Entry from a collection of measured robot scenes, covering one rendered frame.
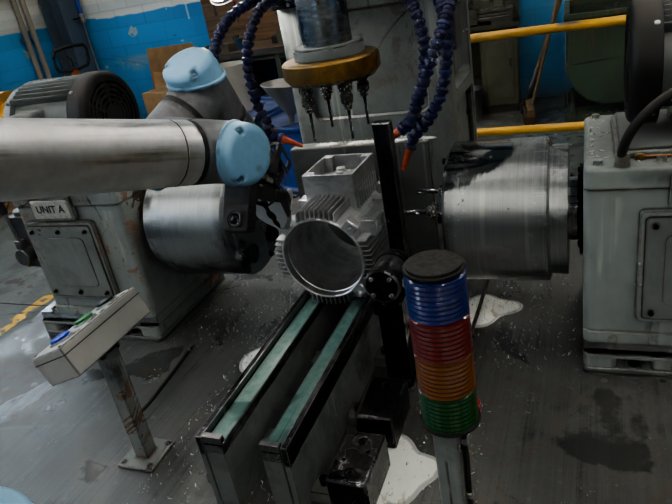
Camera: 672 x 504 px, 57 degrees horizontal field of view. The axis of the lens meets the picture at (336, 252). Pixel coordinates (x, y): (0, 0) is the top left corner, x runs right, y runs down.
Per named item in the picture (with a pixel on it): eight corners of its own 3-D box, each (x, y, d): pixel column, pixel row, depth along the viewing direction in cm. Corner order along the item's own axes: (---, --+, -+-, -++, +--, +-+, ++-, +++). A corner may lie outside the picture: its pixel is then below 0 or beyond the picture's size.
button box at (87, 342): (124, 322, 104) (105, 297, 102) (152, 311, 100) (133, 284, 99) (51, 387, 89) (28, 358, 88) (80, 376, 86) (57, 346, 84)
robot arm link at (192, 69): (144, 80, 82) (182, 38, 86) (185, 137, 91) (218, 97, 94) (185, 88, 78) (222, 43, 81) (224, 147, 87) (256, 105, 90)
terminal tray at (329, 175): (330, 188, 126) (324, 155, 123) (379, 187, 122) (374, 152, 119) (306, 212, 117) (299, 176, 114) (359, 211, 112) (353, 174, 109)
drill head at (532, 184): (431, 241, 133) (418, 128, 122) (644, 241, 117) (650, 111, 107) (402, 302, 112) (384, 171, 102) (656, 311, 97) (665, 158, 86)
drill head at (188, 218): (174, 242, 158) (145, 147, 147) (304, 242, 144) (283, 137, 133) (112, 292, 137) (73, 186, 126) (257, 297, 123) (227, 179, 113)
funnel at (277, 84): (287, 128, 296) (276, 75, 285) (332, 125, 287) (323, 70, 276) (263, 145, 275) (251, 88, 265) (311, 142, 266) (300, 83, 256)
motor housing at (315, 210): (324, 255, 135) (308, 172, 127) (408, 256, 127) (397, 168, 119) (285, 302, 118) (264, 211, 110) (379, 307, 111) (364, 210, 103)
